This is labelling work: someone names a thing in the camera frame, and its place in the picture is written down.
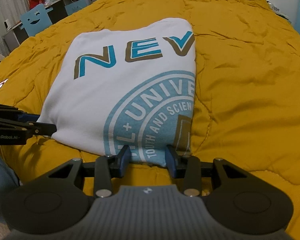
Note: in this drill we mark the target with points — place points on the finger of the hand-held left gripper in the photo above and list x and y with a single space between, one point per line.
43 128
30 117

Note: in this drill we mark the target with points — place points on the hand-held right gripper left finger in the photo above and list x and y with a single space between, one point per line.
126 161

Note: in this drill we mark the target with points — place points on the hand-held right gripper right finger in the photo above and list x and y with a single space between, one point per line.
171 163

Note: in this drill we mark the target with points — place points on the white printed t-shirt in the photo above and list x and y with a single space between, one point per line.
130 87

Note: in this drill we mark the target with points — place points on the person's leg in jeans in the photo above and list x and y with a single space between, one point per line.
1 170

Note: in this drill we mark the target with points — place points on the small white device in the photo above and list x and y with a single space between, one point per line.
7 26

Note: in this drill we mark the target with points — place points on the blue chair with face cutout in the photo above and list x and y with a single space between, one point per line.
36 21

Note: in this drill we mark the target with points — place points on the mustard yellow blanket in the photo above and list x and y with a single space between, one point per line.
245 92

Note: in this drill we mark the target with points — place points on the dark desk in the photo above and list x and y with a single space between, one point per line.
57 8

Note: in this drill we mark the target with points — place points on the light curtain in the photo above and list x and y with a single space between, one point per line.
5 7

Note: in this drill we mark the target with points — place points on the small blue chair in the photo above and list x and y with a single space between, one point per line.
75 6

